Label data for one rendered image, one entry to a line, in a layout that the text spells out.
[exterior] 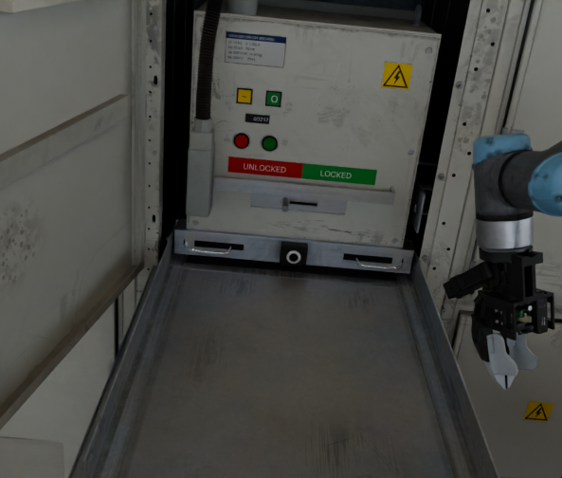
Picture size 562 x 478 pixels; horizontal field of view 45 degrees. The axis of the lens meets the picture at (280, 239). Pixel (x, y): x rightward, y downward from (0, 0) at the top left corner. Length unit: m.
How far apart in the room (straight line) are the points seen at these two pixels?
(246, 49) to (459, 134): 0.46
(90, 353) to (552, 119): 1.14
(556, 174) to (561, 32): 0.64
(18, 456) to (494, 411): 1.20
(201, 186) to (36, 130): 0.40
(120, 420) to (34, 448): 0.82
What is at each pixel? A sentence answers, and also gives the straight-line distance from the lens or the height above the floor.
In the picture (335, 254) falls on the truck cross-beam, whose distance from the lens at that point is 1.56.
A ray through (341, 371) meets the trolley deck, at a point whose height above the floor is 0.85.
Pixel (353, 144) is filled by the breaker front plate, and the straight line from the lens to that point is 1.48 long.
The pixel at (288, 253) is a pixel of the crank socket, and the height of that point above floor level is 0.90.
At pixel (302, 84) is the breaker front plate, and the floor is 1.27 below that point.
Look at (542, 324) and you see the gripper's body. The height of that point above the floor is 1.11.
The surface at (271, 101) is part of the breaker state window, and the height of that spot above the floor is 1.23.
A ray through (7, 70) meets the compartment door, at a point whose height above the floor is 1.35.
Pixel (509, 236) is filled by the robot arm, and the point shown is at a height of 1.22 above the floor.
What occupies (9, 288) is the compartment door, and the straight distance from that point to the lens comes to 1.13.
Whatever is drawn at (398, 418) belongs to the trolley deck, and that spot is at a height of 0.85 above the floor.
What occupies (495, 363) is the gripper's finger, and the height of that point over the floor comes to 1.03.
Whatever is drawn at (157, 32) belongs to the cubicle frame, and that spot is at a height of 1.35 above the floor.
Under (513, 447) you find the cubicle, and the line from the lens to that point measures 1.88.
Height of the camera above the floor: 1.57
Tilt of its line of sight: 25 degrees down
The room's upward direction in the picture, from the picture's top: 6 degrees clockwise
